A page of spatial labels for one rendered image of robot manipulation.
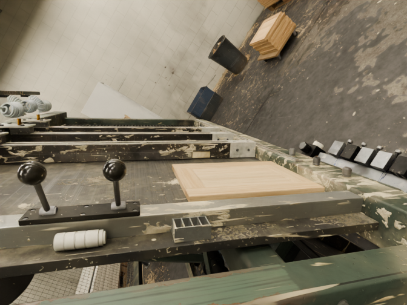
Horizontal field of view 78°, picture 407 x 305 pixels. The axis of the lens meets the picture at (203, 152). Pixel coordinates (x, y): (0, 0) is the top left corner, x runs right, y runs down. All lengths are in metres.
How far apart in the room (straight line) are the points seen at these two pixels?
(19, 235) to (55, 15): 5.80
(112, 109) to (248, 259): 4.15
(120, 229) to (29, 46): 5.86
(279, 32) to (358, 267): 3.69
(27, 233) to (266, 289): 0.40
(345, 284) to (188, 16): 6.00
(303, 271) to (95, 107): 4.34
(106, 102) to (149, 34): 2.11
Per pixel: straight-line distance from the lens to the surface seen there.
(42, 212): 0.54
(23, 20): 6.34
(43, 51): 6.18
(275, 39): 3.92
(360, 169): 1.00
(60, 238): 0.50
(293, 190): 0.76
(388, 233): 0.71
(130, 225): 0.51
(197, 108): 4.96
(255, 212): 0.57
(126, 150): 1.05
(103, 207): 0.53
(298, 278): 0.37
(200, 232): 0.49
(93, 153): 1.06
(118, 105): 4.50
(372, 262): 0.45
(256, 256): 0.54
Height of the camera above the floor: 1.48
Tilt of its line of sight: 19 degrees down
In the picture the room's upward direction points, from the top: 60 degrees counter-clockwise
